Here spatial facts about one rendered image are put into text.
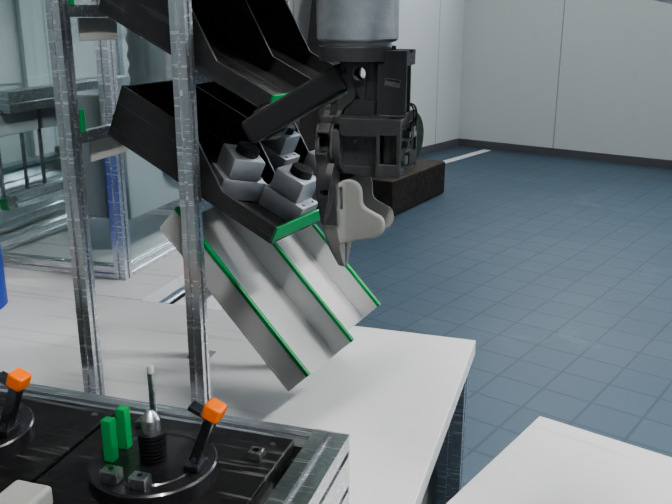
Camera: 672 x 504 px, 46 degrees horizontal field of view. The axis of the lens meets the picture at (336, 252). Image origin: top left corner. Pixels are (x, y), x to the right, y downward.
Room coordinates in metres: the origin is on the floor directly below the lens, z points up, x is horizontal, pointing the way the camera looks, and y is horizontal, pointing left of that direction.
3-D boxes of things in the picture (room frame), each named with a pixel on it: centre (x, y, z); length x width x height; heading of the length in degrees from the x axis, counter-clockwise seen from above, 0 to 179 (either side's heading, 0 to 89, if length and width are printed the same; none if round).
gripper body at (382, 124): (0.75, -0.03, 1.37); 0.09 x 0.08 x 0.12; 72
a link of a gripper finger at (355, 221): (0.73, -0.02, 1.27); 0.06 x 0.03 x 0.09; 72
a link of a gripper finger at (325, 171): (0.73, 0.00, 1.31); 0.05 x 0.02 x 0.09; 162
